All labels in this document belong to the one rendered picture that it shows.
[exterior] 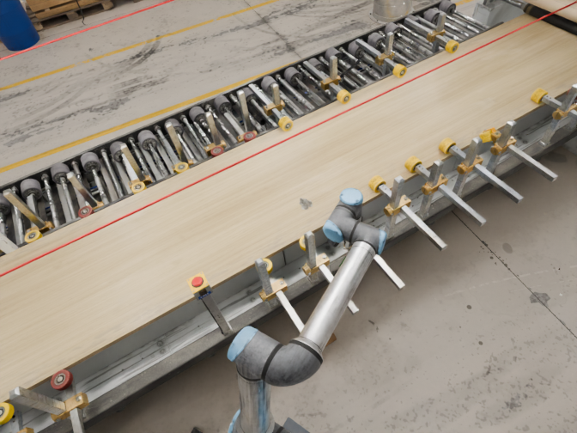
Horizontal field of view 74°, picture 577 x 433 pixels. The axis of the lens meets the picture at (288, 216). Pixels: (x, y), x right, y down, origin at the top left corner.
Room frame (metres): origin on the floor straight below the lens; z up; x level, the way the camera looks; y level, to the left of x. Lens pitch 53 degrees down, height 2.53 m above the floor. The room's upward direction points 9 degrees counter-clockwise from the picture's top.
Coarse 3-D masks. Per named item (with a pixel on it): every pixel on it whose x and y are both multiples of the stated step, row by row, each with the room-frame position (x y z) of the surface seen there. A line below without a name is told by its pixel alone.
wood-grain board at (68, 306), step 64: (448, 64) 2.33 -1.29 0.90; (512, 64) 2.22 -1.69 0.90; (576, 64) 2.11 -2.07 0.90; (320, 128) 1.88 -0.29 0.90; (384, 128) 1.79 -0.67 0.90; (448, 128) 1.70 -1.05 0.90; (192, 192) 1.51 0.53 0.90; (256, 192) 1.43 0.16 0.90; (320, 192) 1.36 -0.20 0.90; (64, 256) 1.20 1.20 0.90; (128, 256) 1.14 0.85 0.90; (192, 256) 1.07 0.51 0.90; (256, 256) 1.01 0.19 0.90; (0, 320) 0.88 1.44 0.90; (64, 320) 0.83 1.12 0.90; (128, 320) 0.78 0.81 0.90; (0, 384) 0.58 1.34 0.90
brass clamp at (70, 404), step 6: (84, 396) 0.49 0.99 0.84; (66, 402) 0.47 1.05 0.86; (72, 402) 0.47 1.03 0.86; (78, 402) 0.46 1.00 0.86; (84, 402) 0.46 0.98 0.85; (66, 408) 0.45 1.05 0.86; (72, 408) 0.44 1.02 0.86; (54, 414) 0.43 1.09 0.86; (60, 414) 0.43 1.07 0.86; (66, 414) 0.43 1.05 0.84; (54, 420) 0.41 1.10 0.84
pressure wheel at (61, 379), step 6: (60, 372) 0.58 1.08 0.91; (66, 372) 0.58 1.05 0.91; (54, 378) 0.56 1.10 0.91; (60, 378) 0.56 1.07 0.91; (66, 378) 0.55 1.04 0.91; (72, 378) 0.56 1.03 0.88; (54, 384) 0.54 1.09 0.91; (60, 384) 0.53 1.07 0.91; (66, 384) 0.53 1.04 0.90; (60, 390) 0.52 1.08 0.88
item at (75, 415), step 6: (72, 384) 0.55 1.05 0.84; (66, 390) 0.52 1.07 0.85; (72, 390) 0.52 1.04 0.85; (72, 396) 0.49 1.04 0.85; (78, 408) 0.45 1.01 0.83; (72, 414) 0.42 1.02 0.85; (78, 414) 0.42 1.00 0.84; (72, 420) 0.40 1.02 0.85; (78, 420) 0.39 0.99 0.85; (78, 426) 0.37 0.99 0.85; (78, 432) 0.35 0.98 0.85; (84, 432) 0.35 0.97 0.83
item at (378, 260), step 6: (378, 258) 0.92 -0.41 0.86; (378, 264) 0.89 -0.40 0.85; (384, 264) 0.88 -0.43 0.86; (384, 270) 0.85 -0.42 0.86; (390, 270) 0.84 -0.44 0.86; (390, 276) 0.81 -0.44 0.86; (396, 276) 0.81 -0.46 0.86; (396, 282) 0.78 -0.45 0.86; (402, 282) 0.77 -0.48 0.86; (402, 288) 0.75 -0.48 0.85
